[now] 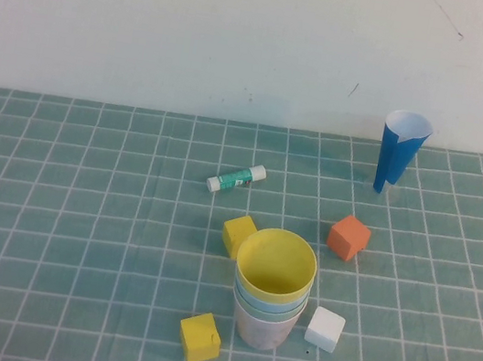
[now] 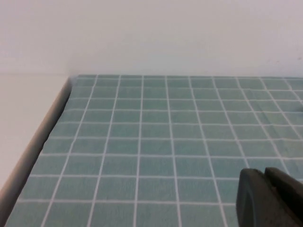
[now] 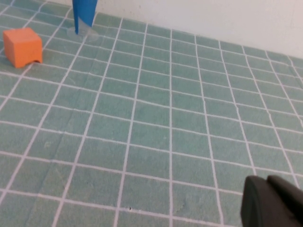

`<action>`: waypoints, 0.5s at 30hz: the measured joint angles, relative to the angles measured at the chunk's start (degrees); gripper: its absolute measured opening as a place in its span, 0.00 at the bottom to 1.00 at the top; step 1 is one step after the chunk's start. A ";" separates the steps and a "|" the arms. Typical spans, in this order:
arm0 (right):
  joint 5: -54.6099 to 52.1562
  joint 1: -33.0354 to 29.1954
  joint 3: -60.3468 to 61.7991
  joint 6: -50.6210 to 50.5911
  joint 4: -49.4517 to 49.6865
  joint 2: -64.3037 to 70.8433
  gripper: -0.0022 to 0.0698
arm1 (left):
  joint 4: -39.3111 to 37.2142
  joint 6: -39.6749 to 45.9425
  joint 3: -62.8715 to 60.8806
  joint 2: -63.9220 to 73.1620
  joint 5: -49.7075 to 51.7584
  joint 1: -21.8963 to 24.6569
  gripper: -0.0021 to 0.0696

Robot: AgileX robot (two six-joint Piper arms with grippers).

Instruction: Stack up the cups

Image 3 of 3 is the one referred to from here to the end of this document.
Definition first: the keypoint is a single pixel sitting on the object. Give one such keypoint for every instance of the green grid tablecloth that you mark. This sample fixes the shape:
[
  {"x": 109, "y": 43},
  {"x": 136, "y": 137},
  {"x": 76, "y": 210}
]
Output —
[{"x": 142, "y": 118}]

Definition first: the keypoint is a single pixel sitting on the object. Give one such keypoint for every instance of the blue paper cone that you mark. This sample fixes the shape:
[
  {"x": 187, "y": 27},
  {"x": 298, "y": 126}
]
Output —
[{"x": 84, "y": 11}]

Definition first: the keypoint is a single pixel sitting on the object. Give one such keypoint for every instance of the orange foam cube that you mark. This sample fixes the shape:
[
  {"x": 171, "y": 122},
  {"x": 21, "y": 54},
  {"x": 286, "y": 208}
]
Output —
[{"x": 22, "y": 47}]

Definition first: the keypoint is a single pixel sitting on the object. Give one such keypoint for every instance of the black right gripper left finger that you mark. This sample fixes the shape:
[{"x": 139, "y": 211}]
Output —
[{"x": 256, "y": 208}]

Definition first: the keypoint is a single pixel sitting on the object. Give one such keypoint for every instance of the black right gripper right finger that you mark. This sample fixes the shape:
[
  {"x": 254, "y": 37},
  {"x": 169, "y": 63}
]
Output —
[{"x": 290, "y": 198}]

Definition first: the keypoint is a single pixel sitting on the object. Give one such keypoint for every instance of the clear plastic cone stand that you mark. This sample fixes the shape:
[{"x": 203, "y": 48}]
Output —
[{"x": 92, "y": 35}]

